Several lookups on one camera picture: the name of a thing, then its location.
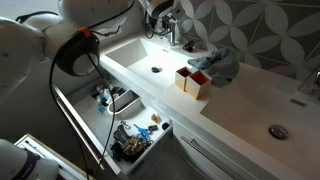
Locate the chrome sink faucet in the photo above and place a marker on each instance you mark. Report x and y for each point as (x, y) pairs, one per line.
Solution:
(171, 33)

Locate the right sink chrome drain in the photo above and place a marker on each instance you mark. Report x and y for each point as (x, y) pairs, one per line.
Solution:
(278, 132)

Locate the blue-grey crumpled towel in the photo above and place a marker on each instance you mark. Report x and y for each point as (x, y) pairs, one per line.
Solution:
(221, 65)

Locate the white cup with brown interior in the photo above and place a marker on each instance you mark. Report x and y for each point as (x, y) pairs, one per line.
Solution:
(181, 77)

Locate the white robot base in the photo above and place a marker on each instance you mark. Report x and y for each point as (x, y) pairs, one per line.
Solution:
(21, 164)

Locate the toiletry bottles in drawer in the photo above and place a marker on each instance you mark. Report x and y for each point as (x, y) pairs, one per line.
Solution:
(104, 97)

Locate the right chrome faucet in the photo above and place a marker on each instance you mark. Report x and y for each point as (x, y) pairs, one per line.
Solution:
(311, 85)

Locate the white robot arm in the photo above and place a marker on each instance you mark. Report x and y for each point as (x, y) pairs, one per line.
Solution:
(68, 37)

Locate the open white vanity drawer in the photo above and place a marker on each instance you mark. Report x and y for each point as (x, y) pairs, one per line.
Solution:
(100, 128)

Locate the closed drawer chrome handle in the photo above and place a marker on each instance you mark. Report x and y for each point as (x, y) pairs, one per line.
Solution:
(212, 159)

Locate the dark tortoiseshell hair claw clip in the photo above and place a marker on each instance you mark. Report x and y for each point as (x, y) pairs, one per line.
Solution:
(189, 46)

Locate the chrome drawer handle bar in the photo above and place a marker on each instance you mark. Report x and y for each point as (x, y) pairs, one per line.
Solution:
(79, 126)

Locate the blue handled scissors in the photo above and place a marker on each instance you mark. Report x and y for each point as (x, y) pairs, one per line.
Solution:
(145, 133)

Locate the white U-shaped drawer insert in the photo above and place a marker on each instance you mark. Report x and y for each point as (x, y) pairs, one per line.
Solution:
(125, 106)

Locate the pile of dark hair accessories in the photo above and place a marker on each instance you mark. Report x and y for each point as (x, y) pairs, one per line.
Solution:
(128, 148)

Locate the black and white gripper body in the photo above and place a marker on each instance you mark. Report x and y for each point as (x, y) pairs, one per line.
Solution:
(169, 11)

